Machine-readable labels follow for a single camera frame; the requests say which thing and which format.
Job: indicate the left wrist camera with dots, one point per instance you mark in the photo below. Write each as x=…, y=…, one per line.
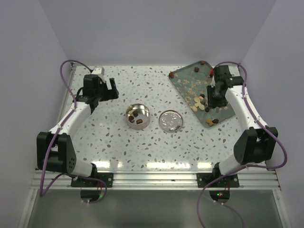
x=99, y=71

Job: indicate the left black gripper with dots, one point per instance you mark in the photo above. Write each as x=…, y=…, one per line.
x=110, y=94

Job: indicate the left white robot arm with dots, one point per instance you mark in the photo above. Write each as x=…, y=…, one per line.
x=55, y=150

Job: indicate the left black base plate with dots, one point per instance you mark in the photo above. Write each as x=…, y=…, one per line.
x=92, y=180

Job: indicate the round silver tin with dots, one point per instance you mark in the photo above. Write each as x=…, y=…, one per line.
x=143, y=113

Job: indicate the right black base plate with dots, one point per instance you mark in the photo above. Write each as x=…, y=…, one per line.
x=206, y=179

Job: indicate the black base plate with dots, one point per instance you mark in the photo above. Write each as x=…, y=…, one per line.
x=206, y=179
x=92, y=180

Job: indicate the round silver tin lid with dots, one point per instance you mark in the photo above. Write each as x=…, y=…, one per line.
x=170, y=121

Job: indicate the chocolates at tray corner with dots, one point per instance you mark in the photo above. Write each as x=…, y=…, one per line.
x=212, y=122

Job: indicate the aluminium rail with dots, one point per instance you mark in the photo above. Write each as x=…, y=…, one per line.
x=186, y=180

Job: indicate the green floral metal tray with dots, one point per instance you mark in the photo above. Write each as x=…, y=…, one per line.
x=191, y=84

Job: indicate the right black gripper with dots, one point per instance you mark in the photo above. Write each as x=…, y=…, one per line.
x=213, y=102

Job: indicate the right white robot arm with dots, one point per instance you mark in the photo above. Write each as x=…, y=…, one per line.
x=257, y=141

